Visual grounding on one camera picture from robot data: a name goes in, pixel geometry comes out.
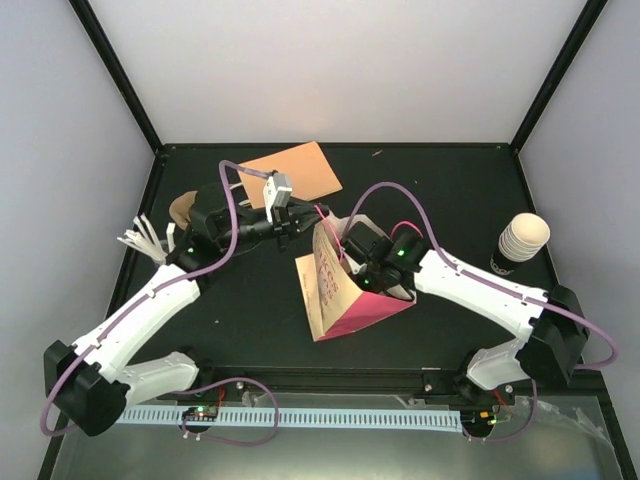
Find cream cakes paper bag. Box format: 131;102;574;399
295;213;416;342

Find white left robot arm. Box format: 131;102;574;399
43;179;330;436

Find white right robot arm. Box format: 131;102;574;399
341;222;590;404

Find plain brown paper bag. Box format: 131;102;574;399
242;142;342;201

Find brown pulp cup carriers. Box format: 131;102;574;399
169;191;197;230

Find white straws bundle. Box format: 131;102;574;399
117;213;176;266

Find stack of paper cups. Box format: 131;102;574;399
490;213;551;276

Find light blue cable duct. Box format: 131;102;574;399
117;405;462;433

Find black frame post left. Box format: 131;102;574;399
69;0;163;153

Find black frame post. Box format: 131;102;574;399
509;0;608;155
69;0;163;153

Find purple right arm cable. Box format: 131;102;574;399
347;181;620;371

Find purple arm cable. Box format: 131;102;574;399
347;181;620;371
39;159;274;436

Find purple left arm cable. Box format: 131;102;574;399
39;159;274;436

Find black frame post right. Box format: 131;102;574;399
509;0;608;155

